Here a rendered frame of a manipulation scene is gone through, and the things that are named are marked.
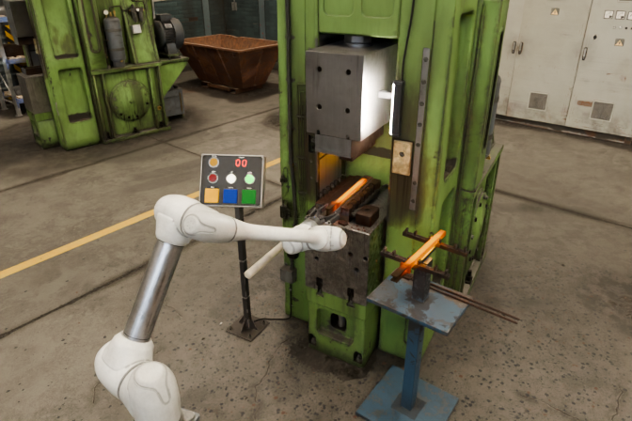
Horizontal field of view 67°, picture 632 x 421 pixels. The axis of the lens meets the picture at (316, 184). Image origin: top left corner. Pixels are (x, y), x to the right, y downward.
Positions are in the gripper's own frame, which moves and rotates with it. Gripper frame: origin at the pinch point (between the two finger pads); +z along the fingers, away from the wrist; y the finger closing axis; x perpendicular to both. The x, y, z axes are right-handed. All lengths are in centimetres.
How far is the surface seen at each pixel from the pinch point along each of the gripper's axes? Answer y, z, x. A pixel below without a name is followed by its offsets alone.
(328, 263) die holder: -0.9, -0.8, -32.7
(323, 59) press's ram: -7, 5, 74
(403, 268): 50, -32, 0
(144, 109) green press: -413, 243, -63
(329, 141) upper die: -4.1, 5.1, 34.3
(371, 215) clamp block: 19.2, 6.2, -1.5
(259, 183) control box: -40.9, -5.1, 7.4
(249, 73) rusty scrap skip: -422, 494, -61
